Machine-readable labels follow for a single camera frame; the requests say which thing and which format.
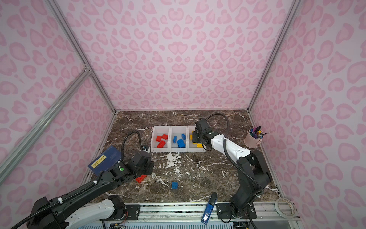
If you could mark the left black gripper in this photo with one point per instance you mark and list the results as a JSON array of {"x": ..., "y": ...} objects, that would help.
[{"x": 151, "y": 165}]

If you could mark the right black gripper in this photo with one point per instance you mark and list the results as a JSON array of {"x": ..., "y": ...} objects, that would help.
[{"x": 194, "y": 138}]

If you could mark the long red lego brick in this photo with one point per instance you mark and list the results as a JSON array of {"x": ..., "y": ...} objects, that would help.
[{"x": 141, "y": 178}]

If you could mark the red lego brick tall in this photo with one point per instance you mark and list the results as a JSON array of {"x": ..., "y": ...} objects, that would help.
[{"x": 161, "y": 144}]

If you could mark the red lego brick small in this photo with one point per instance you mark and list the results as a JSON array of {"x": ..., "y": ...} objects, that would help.
[{"x": 158, "y": 138}]

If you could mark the blue lego front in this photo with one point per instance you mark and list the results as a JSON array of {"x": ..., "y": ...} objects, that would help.
[{"x": 174, "y": 185}]

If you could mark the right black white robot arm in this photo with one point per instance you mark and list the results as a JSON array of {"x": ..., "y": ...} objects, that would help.
[{"x": 253, "y": 171}]

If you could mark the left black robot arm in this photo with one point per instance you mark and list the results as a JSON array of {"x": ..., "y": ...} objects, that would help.
[{"x": 111, "y": 172}]

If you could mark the white bin right compartment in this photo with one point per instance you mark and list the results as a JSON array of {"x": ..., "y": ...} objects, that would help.
[{"x": 190, "y": 146}]

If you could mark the white bin middle compartment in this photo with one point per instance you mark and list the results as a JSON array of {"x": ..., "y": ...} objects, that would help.
[{"x": 177, "y": 131}]

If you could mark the dark blue notebook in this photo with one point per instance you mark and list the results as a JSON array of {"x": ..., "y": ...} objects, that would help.
[{"x": 107, "y": 159}]

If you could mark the pink pen cup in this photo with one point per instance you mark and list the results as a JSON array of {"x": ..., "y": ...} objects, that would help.
[{"x": 254, "y": 137}]

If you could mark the blue stapler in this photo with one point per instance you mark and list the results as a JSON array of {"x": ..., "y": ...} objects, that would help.
[{"x": 209, "y": 208}]

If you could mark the white tape roll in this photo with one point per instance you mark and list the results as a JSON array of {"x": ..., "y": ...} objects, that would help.
[{"x": 285, "y": 208}]

